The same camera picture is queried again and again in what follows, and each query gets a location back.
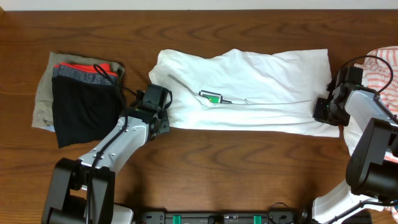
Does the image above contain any white t-shirt with pixel logo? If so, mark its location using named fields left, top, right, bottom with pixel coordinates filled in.
left=149, top=49, right=340, bottom=138

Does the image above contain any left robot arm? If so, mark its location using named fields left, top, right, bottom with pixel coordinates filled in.
left=41, top=84, right=173, bottom=224

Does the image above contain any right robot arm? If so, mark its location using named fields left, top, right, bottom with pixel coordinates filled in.
left=302, top=66, right=397, bottom=223

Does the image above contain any white garment in pile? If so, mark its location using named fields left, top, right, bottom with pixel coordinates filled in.
left=343, top=118, right=363, bottom=155

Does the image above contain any red folded garment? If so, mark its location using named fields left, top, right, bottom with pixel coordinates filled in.
left=53, top=62, right=118, bottom=77

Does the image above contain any red white striped garment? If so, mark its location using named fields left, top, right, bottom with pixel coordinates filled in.
left=354, top=46, right=398, bottom=222

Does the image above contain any black boxer shorts grey waistband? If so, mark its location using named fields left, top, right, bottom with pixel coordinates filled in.
left=52, top=66, right=120, bottom=148

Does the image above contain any khaki folded garment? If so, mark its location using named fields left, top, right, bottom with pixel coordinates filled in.
left=32, top=52, right=125, bottom=132

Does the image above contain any right black cable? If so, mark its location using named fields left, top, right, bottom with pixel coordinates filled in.
left=326, top=55, right=398, bottom=224

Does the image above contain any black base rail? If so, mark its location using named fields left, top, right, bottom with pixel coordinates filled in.
left=133, top=211, right=304, bottom=224

